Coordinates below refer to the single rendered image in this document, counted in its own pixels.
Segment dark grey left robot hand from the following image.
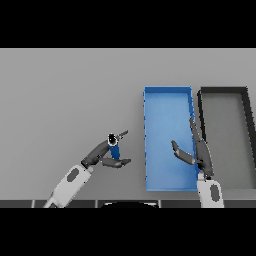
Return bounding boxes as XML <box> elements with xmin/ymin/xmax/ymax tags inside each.
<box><xmin>80</xmin><ymin>129</ymin><xmax>132</xmax><ymax>170</ymax></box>

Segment dark grey bin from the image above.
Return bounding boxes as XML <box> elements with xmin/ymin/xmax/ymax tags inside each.
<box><xmin>197</xmin><ymin>86</ymin><xmax>256</xmax><ymax>191</ymax></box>

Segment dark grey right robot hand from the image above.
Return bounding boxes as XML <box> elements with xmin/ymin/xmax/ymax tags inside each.
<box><xmin>170</xmin><ymin>117</ymin><xmax>214</xmax><ymax>181</ymax></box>

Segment blue bin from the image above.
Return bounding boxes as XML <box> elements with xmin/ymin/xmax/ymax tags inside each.
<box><xmin>143</xmin><ymin>85</ymin><xmax>200</xmax><ymax>192</ymax></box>

